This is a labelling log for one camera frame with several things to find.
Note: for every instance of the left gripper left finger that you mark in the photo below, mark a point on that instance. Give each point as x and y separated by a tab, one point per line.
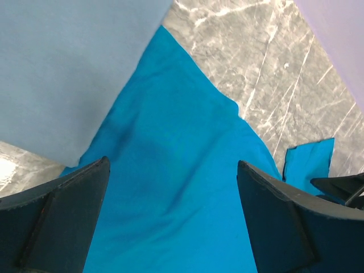
49	228

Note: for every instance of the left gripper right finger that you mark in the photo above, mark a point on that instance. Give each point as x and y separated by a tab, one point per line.
294	231

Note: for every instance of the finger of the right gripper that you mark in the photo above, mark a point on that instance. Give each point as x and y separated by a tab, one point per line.
346	190

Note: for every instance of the bright blue t shirt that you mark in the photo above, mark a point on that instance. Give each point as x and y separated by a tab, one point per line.
174	142

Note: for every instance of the folded grey-blue t shirt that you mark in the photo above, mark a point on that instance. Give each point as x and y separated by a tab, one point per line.
63	64

